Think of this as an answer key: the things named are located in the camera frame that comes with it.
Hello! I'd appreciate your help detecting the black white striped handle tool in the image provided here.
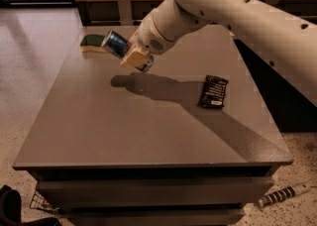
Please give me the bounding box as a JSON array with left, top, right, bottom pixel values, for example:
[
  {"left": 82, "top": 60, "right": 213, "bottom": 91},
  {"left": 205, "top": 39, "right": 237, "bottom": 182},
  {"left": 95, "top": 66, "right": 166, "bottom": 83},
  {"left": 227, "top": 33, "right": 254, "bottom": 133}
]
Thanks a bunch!
[{"left": 256, "top": 183, "right": 312, "bottom": 209}]

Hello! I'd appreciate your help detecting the red bull can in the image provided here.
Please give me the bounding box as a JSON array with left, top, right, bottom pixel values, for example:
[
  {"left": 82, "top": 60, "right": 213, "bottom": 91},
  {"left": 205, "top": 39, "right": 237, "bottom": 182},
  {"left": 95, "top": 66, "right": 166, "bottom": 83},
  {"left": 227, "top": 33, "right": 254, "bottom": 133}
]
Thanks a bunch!
[{"left": 101, "top": 30, "right": 154, "bottom": 72}]

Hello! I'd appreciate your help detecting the grey drawer cabinet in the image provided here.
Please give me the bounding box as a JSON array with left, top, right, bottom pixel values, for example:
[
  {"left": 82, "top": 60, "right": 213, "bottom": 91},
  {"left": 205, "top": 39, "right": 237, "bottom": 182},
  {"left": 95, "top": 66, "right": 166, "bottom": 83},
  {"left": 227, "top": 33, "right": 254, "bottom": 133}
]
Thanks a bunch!
[{"left": 13, "top": 25, "right": 292, "bottom": 226}]

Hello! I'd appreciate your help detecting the wire basket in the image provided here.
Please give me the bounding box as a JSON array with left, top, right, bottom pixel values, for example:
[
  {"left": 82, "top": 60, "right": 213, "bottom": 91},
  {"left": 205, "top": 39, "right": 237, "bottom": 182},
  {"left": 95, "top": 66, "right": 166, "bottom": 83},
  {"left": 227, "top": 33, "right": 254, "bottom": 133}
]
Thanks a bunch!
[{"left": 29, "top": 191, "right": 58, "bottom": 213}]

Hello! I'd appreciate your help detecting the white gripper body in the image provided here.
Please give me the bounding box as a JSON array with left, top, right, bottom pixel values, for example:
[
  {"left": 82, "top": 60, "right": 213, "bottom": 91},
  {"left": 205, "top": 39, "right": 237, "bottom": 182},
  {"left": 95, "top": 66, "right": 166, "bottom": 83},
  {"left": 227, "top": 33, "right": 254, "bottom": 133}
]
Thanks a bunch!
[{"left": 129, "top": 14, "right": 175, "bottom": 55}]

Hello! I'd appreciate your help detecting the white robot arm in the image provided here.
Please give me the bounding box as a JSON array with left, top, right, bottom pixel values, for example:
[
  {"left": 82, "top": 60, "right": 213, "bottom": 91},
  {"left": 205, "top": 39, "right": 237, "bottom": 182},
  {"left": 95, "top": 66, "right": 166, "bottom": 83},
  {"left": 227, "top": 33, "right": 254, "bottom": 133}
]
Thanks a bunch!
[{"left": 121, "top": 0, "right": 317, "bottom": 105}]

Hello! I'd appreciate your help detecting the black snack packet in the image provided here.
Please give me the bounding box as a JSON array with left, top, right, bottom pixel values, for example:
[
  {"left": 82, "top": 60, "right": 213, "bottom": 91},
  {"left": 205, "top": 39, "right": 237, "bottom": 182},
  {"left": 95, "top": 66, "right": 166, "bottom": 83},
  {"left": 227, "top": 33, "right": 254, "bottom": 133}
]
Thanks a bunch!
[{"left": 198, "top": 75, "right": 229, "bottom": 108}]

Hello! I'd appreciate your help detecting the green yellow sponge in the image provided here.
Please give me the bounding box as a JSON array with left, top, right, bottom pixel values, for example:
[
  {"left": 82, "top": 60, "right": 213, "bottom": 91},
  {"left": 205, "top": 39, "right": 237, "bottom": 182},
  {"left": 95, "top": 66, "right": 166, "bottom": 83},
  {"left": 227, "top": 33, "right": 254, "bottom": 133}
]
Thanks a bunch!
[{"left": 80, "top": 34, "right": 105, "bottom": 53}]

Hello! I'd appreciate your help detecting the horizontal metal rail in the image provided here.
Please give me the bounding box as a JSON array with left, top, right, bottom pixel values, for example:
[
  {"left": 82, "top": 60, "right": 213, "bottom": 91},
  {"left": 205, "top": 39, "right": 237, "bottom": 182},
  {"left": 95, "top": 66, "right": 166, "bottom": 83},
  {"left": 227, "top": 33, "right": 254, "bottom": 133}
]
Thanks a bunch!
[{"left": 88, "top": 20, "right": 142, "bottom": 26}]

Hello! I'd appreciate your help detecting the left metal rail bracket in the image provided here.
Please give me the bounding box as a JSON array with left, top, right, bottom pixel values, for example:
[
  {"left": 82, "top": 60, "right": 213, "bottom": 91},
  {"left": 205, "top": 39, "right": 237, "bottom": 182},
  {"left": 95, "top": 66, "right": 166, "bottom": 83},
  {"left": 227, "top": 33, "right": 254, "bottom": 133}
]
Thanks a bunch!
[{"left": 117, "top": 0, "right": 133, "bottom": 26}]

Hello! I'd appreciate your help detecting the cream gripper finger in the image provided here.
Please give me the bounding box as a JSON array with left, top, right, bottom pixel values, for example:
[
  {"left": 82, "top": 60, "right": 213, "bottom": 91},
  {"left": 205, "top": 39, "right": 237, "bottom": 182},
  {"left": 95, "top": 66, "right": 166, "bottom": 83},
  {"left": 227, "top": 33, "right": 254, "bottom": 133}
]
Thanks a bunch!
[{"left": 120, "top": 48, "right": 150, "bottom": 69}]

